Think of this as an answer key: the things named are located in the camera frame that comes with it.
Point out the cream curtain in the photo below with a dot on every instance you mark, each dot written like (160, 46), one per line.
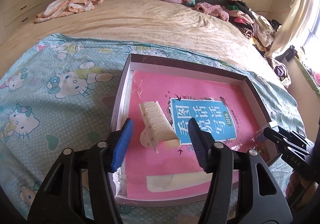
(292, 28)

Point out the shallow cardboard tray box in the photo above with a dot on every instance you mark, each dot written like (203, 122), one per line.
(156, 64)

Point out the pink Chinese workbook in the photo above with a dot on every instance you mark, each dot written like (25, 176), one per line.
(229, 110)

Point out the peach white garment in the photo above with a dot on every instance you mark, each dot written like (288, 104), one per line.
(62, 8)

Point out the beige bed blanket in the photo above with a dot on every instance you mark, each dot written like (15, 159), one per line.
(148, 21)

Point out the pink fuzzy garment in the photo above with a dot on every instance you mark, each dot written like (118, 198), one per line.
(212, 10)

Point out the pile of mixed clothes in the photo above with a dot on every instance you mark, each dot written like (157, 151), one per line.
(260, 32)

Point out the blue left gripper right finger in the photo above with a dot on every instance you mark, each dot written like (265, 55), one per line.
(202, 143)

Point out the Hello Kitty teal sheet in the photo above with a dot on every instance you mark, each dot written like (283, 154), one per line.
(60, 93)

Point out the cream hair claw clip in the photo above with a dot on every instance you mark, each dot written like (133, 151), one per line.
(157, 127)

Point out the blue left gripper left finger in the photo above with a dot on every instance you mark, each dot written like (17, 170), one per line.
(119, 142)

